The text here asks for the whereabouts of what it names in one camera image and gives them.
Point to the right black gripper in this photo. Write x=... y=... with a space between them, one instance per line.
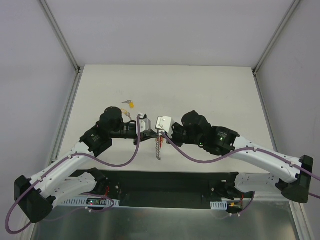
x=172 y=136

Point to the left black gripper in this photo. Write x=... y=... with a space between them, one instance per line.
x=138 y=138

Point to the red handled key organizer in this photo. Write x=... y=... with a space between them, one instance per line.
x=158 y=146

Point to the key with yellow window tag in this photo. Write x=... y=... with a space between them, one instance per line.
x=126 y=113

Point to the key with solid yellow tag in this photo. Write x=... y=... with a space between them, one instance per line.
x=129 y=103

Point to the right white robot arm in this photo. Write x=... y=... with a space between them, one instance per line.
x=288 y=174

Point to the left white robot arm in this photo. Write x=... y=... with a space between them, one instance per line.
x=39 y=194

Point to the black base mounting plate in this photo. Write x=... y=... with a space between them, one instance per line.
x=177 y=190

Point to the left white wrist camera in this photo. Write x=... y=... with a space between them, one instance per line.
x=143 y=124

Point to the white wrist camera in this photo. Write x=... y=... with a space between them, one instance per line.
x=163 y=125
x=143 y=124

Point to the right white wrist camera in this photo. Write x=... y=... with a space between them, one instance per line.
x=163 y=125

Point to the right white cable duct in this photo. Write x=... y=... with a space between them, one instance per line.
x=219 y=205

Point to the white cable duct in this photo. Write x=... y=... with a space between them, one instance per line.
x=219 y=205
x=89 y=201

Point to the left aluminium table rail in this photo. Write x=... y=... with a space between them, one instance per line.
x=59 y=136

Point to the aluminium table rail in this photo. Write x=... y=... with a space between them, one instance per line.
x=59 y=136
x=265 y=112

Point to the left white cable duct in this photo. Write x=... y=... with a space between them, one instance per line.
x=89 y=201

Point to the right aluminium table rail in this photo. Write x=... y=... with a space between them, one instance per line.
x=265 y=112

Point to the left aluminium frame post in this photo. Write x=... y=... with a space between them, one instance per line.
x=59 y=35

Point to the aluminium frame post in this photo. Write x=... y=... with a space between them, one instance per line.
x=277 y=34
x=59 y=35

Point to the right aluminium frame post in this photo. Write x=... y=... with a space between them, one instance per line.
x=277 y=34

